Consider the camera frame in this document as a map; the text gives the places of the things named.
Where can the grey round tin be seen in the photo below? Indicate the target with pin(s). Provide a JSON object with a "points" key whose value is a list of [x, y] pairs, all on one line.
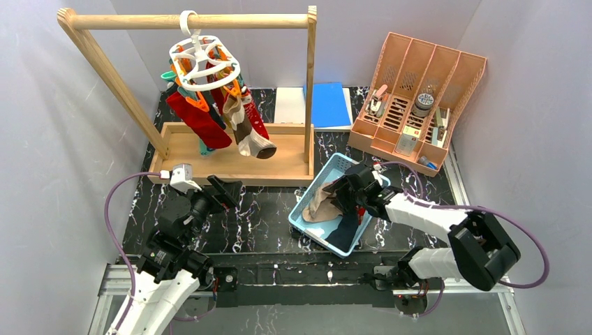
{"points": [[422, 105]]}

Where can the wooden clothes rack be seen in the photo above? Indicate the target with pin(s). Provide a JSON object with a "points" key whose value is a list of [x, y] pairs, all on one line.
{"points": [[176, 143]]}

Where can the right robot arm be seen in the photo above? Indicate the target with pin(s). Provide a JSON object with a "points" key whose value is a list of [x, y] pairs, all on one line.
{"points": [[477, 249]]}

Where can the metal base rail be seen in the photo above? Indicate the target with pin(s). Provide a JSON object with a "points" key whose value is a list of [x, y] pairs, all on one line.
{"points": [[319, 293]]}

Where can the navy sock in basket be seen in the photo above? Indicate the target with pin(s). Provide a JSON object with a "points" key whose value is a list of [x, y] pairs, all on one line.
{"points": [[342, 237]]}

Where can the stapler in organizer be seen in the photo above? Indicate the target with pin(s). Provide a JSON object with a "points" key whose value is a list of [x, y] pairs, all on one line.
{"points": [[376, 103]]}

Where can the white small box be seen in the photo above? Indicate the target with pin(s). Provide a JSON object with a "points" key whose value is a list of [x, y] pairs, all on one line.
{"points": [[408, 140]]}

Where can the brown striped sock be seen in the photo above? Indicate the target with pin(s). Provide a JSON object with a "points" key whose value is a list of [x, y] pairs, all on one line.
{"points": [[249, 143]]}

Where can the white board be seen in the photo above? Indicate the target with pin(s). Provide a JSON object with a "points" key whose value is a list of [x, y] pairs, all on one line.
{"points": [[290, 108]]}

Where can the red santa hanging sock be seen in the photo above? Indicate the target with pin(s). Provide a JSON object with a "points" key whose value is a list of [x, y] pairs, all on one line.
{"points": [[252, 113]]}

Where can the beige sock in basket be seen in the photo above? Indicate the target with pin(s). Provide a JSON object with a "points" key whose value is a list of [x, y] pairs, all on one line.
{"points": [[320, 207]]}

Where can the pink desk file organizer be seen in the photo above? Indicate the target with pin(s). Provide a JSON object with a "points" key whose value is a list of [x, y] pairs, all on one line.
{"points": [[410, 66]]}

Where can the long red hanging sock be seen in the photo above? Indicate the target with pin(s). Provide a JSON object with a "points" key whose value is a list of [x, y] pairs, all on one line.
{"points": [[200, 122]]}

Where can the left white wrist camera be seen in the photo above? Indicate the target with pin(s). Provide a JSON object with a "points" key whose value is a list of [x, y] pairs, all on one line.
{"points": [[180, 178]]}

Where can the blue folder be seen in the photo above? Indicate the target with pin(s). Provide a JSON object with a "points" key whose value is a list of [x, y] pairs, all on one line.
{"points": [[329, 108]]}

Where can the navy hanging sock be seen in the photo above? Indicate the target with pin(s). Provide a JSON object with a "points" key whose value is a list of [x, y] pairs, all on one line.
{"points": [[214, 112]]}

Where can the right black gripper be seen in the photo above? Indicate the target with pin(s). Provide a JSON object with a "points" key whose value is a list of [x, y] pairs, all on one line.
{"points": [[353, 187]]}

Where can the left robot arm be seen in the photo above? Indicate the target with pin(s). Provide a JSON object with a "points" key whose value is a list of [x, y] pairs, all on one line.
{"points": [[169, 270]]}

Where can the teal hanging sock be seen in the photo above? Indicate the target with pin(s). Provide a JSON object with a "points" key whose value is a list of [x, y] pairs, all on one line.
{"points": [[204, 149]]}

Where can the white sock hanger with clips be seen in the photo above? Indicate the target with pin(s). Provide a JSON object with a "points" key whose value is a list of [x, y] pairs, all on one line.
{"points": [[202, 63]]}

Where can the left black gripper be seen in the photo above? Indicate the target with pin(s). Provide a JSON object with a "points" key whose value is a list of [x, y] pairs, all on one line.
{"points": [[220, 192]]}

